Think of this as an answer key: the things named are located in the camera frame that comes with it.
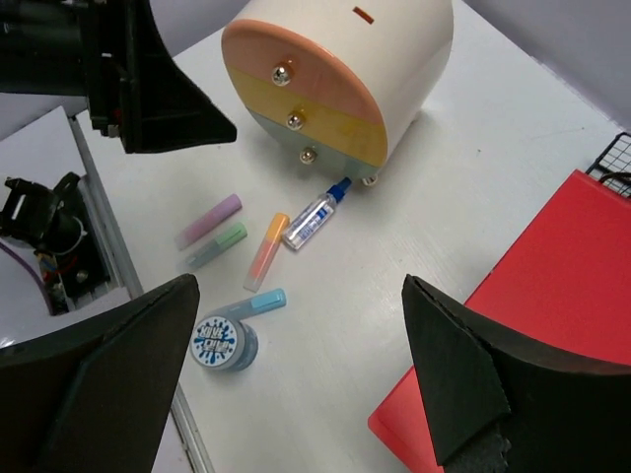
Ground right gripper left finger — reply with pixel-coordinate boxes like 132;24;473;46
1;274;200;472

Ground aluminium table edge rail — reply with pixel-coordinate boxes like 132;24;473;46
42;118;214;472

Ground blue highlighter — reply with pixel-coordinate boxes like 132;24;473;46
209;289;287;320

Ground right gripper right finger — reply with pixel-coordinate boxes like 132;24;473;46
401;276;630;472

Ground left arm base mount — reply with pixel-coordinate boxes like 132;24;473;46
1;172;111;316

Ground clear blue-capped spray bottle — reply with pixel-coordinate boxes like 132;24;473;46
283;177;352;251

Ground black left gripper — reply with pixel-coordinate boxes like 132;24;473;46
1;1;237;154

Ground orange highlighter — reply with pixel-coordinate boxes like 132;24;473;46
244;213;290;293

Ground green highlighter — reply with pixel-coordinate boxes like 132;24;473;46
184;223;247;270

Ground black wire mesh rack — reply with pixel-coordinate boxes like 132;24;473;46
586;132;631;199

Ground round cream drawer organizer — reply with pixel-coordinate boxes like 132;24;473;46
221;0;455;186

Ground red folder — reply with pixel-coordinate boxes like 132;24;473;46
368;171;630;472

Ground purple highlighter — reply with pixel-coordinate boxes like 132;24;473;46
175;193;243;250

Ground round blue slime jar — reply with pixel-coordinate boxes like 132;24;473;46
189;315;258;372

